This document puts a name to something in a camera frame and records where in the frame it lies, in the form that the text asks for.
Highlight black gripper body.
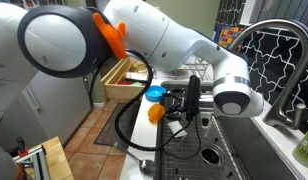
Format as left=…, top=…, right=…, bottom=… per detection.
left=163, top=88, right=185, bottom=120

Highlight orange cup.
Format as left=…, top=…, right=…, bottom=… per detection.
left=148, top=104, right=165, bottom=124

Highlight blue bowl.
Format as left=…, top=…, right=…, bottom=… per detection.
left=145, top=85, right=166, bottom=102

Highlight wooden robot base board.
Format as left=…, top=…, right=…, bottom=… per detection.
left=30, top=137, right=74, bottom=180

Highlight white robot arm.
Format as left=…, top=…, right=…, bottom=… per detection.
left=0, top=0, right=263, bottom=117

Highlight white sponge in sink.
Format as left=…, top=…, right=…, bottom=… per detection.
left=168, top=121, right=187, bottom=138

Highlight stainless steel sink basin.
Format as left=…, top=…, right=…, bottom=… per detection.
left=157, top=81, right=298, bottom=180

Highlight metal dish drying rack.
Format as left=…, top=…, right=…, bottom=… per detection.
left=178, top=55, right=209, bottom=80

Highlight open wooden drawer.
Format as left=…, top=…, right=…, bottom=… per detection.
left=100, top=58, right=148, bottom=100

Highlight silver metal spoon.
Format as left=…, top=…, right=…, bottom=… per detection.
left=113, top=142, right=157, bottom=175

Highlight dark patterned floor rug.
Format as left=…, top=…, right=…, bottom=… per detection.
left=95, top=102, right=140, bottom=146

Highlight brushed steel faucet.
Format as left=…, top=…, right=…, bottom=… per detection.
left=229, top=19, right=308, bottom=129

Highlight white refrigerator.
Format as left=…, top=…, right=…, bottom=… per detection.
left=0, top=72, right=91, bottom=150

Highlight green soap bottle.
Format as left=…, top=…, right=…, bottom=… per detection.
left=293, top=132, right=308, bottom=168

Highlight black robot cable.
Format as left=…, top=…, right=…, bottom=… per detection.
left=88, top=49, right=203, bottom=160

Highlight wire sink bottom grid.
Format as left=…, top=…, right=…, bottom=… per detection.
left=154, top=113, right=246, bottom=180

